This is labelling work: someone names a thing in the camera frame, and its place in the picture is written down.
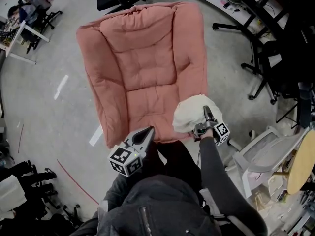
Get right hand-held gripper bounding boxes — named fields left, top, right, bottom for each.
left=192, top=105, right=231, bottom=147

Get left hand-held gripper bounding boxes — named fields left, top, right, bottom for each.
left=107, top=125, right=156, bottom=177

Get white cloth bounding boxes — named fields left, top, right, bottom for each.
left=172, top=94, right=223, bottom=134

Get pink cushioned seat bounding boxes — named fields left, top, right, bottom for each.
left=75, top=1, right=209, bottom=149

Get person's left forearm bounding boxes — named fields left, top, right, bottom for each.
left=103, top=173, right=141, bottom=206

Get person's right forearm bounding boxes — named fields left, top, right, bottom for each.
left=198, top=136, right=269, bottom=236

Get person's legs in black trousers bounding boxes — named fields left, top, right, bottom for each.
left=141, top=141, right=201, bottom=181

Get white mesh office chair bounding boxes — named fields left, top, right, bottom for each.
left=225, top=125, right=311, bottom=199

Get person's dark jacket torso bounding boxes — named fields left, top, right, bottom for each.
left=70, top=175, right=223, bottom=236

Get white tape strip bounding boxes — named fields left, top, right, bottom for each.
left=53, top=74, right=70, bottom=101

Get round wooden table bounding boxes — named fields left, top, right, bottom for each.
left=272, top=129, right=315, bottom=195

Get long white desk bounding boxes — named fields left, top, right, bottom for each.
left=159, top=0, right=274, bottom=44

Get black wheeled chair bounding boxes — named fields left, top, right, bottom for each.
left=0, top=159, right=83, bottom=231

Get black office chair with clothes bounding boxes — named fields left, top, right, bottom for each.
left=19, top=0, right=63, bottom=54

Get black desk frame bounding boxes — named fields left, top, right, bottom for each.
left=212, top=0, right=265, bottom=48

